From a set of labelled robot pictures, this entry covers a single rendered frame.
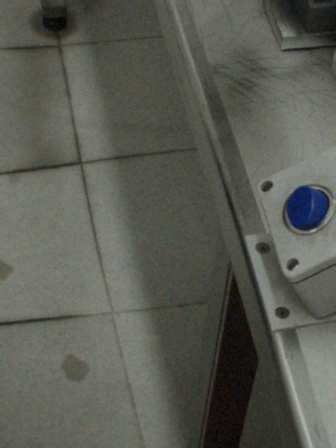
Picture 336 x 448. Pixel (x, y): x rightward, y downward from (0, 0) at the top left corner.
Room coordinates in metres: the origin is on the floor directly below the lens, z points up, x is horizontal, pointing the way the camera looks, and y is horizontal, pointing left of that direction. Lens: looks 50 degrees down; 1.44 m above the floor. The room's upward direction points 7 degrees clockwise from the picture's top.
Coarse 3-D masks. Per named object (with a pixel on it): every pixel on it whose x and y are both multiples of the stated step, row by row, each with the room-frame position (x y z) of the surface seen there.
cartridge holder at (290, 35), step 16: (272, 0) 0.70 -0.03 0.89; (288, 0) 0.70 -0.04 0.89; (304, 0) 0.68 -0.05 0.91; (320, 0) 0.70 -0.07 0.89; (272, 16) 0.68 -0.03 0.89; (288, 16) 0.68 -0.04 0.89; (304, 16) 0.67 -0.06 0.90; (320, 16) 0.67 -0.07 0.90; (288, 32) 0.66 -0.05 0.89; (304, 32) 0.66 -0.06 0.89; (320, 32) 0.67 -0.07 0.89; (288, 48) 0.66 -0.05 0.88
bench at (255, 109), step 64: (64, 0) 1.67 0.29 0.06; (192, 0) 0.70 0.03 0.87; (256, 0) 0.71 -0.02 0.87; (192, 64) 0.63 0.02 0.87; (256, 64) 0.64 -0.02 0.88; (320, 64) 0.65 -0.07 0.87; (192, 128) 0.60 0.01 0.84; (256, 128) 0.57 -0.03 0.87; (320, 128) 0.58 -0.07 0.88; (256, 192) 0.51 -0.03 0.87; (256, 320) 0.43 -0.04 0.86; (320, 384) 0.38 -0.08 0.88
